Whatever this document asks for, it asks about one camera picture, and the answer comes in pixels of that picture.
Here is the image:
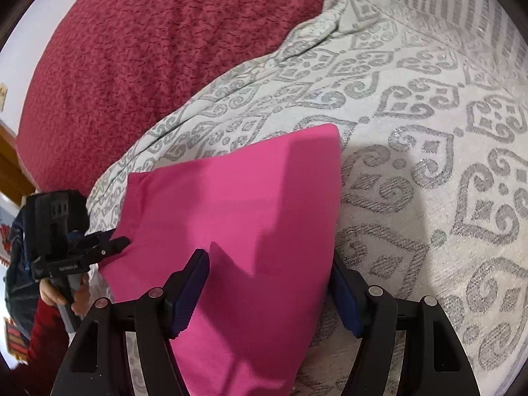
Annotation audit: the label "grey patterned bedspread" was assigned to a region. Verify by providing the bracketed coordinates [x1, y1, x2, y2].
[84, 0, 528, 396]

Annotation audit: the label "dark red textured blanket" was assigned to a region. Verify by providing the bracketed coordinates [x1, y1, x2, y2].
[16, 0, 333, 199]

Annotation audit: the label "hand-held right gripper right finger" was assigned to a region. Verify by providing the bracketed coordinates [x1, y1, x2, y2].
[330, 251, 481, 396]

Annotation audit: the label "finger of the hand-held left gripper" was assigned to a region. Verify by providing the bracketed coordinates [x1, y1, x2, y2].
[88, 237, 131, 263]
[84, 231, 115, 247]

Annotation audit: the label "dark blue cloth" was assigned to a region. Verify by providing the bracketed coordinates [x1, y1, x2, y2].
[3, 208, 42, 339]

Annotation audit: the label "pink pants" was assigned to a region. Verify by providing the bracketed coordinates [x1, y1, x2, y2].
[99, 123, 342, 396]

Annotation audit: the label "wooden door frame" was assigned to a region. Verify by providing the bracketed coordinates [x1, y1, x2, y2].
[0, 119, 36, 207]

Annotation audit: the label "person's left hand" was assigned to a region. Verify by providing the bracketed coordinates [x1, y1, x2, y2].
[39, 276, 90, 316]

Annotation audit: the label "orange striped cloth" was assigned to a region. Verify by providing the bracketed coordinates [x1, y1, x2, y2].
[3, 315, 33, 364]

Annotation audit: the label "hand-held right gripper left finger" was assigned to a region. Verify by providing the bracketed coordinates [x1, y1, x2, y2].
[50, 248, 210, 396]

